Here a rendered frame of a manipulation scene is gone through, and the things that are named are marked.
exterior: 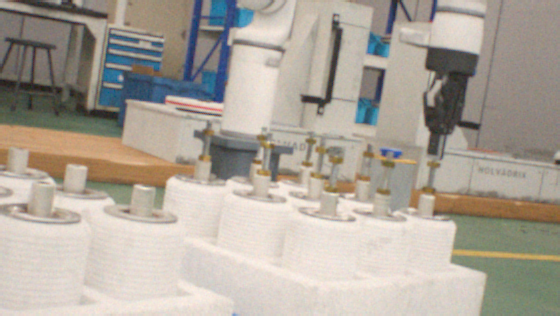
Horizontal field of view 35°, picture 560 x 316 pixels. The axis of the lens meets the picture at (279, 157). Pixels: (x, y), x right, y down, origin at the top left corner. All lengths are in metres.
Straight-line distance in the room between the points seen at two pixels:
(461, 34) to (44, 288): 0.73
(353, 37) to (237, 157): 2.08
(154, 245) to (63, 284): 0.10
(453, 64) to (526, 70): 6.74
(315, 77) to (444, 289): 2.43
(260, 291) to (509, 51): 7.18
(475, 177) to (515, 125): 3.96
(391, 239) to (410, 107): 2.77
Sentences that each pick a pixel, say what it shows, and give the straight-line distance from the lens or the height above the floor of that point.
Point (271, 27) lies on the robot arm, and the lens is 1.67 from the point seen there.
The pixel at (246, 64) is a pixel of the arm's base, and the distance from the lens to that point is 1.64.
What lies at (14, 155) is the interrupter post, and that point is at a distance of 1.08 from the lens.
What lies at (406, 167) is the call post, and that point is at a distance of 1.55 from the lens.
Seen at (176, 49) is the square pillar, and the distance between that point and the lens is 7.69.
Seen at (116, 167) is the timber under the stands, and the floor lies 0.05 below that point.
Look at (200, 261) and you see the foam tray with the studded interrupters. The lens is 1.18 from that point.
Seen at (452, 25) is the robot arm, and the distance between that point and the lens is 1.29.
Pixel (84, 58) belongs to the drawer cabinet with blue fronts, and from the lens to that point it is 7.04.
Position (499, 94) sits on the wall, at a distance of 8.19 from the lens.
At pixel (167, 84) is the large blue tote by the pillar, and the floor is 0.33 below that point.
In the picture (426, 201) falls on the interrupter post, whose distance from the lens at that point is 1.31.
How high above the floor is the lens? 0.40
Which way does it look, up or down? 4 degrees down
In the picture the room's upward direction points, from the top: 9 degrees clockwise
